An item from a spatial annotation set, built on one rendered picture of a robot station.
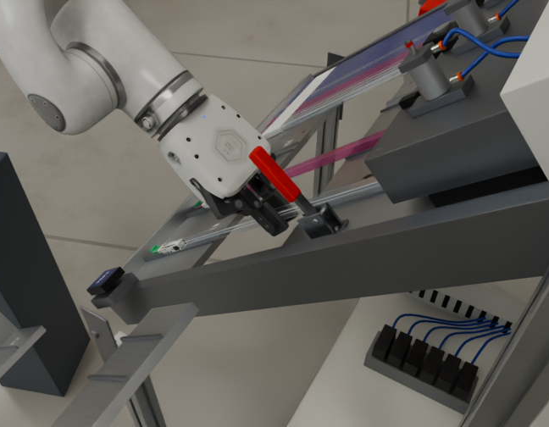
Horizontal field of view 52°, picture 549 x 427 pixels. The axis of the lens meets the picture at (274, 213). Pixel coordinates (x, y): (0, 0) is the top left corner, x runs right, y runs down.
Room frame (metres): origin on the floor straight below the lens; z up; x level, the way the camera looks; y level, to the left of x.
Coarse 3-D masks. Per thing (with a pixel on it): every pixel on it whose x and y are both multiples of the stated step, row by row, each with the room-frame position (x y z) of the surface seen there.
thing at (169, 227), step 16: (304, 80) 1.06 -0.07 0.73; (288, 96) 1.00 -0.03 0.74; (272, 112) 0.94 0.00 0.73; (256, 128) 0.89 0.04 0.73; (192, 192) 0.71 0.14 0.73; (192, 208) 0.68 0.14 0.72; (176, 224) 0.64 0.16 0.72; (160, 240) 0.61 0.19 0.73; (144, 256) 0.57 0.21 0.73; (128, 272) 0.54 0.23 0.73
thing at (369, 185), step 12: (372, 180) 0.40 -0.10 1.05; (324, 192) 0.43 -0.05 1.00; (336, 192) 0.42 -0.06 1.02; (348, 192) 0.41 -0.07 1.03; (360, 192) 0.40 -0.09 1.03; (372, 192) 0.40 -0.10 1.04; (288, 204) 0.46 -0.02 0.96; (312, 204) 0.43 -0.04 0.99; (288, 216) 0.44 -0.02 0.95; (216, 228) 0.51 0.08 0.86; (228, 228) 0.49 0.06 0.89; (240, 228) 0.48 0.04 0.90; (252, 228) 0.47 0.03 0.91; (192, 240) 0.52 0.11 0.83; (204, 240) 0.51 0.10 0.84; (156, 252) 0.56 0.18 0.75
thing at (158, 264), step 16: (304, 128) 0.77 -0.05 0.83; (272, 144) 0.79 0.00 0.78; (288, 144) 0.73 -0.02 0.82; (304, 144) 0.71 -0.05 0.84; (288, 160) 0.67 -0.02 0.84; (208, 208) 0.63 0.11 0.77; (192, 224) 0.61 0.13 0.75; (208, 224) 0.57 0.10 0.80; (224, 224) 0.54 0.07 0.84; (176, 240) 0.58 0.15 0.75; (160, 256) 0.55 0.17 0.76; (176, 256) 0.52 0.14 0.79; (192, 256) 0.49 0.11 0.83; (208, 256) 0.48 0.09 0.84; (144, 272) 0.53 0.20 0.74; (160, 272) 0.49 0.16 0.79
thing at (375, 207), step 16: (400, 96) 0.63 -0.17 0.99; (384, 112) 0.61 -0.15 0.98; (384, 128) 0.55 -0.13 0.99; (352, 160) 0.51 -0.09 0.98; (336, 176) 0.49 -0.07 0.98; (352, 176) 0.46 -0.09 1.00; (368, 176) 0.44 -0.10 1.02; (384, 192) 0.39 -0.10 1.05; (336, 208) 0.40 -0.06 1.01; (352, 208) 0.39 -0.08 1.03; (368, 208) 0.37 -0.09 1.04; (384, 208) 0.36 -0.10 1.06; (400, 208) 0.34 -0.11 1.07; (416, 208) 0.33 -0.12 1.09; (432, 208) 0.32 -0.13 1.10; (352, 224) 0.36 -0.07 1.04; (368, 224) 0.34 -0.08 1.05; (288, 240) 0.39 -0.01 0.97; (304, 240) 0.37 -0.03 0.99
